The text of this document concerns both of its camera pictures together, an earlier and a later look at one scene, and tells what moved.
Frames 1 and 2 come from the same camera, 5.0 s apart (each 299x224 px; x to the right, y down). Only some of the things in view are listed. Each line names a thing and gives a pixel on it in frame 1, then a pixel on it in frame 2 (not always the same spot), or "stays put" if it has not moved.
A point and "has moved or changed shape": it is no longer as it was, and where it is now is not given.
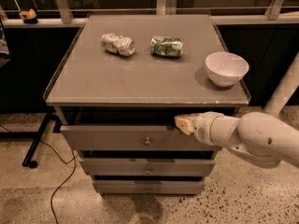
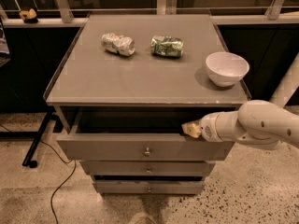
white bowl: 225,69 stays put
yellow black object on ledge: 29,17 stays put
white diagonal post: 284,92 stays put
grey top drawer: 128,138 has moved or changed shape
